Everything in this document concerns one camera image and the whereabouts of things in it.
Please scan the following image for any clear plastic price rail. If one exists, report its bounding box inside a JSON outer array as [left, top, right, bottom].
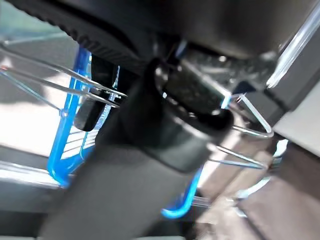
[[266, 7, 320, 89]]

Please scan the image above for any robot left hand black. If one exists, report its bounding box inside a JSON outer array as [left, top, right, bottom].
[[4, 0, 316, 240]]

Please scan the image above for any blue plastic shopping basket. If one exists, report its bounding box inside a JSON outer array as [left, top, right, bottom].
[[0, 34, 275, 220]]

